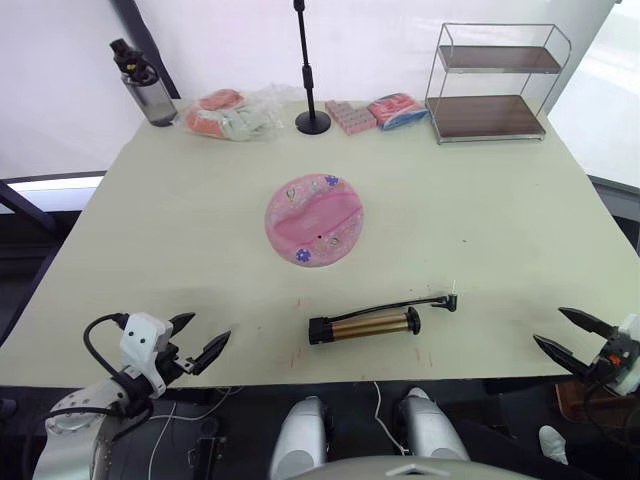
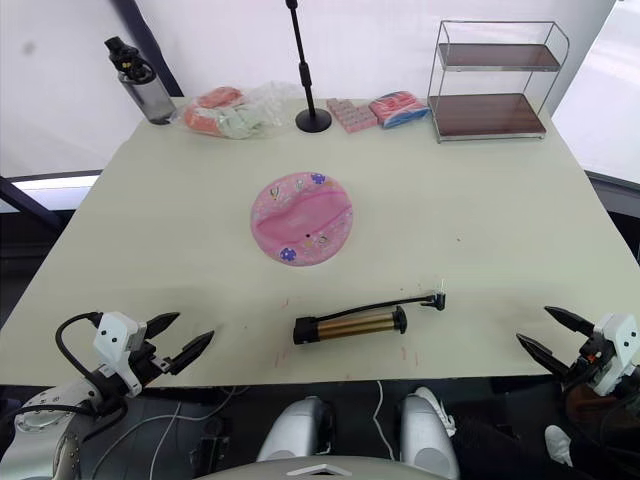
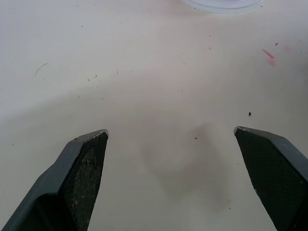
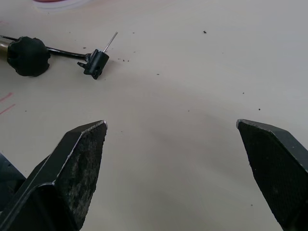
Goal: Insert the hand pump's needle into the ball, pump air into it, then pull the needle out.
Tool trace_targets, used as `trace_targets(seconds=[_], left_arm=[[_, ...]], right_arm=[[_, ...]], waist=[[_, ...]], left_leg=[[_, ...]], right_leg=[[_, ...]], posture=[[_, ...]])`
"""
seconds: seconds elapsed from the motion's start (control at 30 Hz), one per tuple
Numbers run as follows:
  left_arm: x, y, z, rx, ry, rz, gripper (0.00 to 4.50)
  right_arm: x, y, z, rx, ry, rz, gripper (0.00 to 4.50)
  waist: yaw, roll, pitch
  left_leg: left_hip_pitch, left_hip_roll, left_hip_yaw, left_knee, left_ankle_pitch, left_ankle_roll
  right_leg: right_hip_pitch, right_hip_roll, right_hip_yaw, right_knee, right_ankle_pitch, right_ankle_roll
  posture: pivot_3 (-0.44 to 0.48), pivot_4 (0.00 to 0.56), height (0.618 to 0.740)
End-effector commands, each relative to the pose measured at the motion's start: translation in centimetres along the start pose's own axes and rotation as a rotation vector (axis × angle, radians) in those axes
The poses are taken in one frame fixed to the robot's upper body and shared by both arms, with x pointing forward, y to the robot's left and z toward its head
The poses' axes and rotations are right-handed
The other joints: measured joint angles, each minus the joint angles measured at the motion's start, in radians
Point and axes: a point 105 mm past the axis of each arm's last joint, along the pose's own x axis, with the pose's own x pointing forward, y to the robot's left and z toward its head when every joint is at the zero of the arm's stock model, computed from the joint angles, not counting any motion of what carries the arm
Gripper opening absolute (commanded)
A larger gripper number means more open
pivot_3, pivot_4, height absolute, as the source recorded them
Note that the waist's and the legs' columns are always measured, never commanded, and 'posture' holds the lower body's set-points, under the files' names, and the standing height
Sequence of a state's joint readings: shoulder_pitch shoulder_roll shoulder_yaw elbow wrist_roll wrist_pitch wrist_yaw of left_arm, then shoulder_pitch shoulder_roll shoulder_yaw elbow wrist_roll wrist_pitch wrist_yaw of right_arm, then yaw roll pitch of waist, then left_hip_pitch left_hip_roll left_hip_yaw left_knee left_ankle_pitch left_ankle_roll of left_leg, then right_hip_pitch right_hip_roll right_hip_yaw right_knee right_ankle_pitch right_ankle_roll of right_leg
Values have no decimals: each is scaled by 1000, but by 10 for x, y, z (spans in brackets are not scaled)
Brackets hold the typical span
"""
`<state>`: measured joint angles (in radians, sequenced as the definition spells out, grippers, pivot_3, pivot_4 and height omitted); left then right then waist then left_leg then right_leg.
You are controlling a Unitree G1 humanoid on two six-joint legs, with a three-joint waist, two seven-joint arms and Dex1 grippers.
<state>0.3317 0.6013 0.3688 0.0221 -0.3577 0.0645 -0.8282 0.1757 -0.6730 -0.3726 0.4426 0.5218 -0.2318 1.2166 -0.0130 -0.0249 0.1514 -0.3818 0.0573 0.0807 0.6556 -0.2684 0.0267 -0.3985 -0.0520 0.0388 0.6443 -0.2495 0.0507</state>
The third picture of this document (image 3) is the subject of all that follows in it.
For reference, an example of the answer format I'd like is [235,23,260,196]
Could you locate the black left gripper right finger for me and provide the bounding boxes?
[234,125,308,231]

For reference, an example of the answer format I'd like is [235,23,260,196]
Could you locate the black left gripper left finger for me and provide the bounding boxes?
[0,129,109,231]

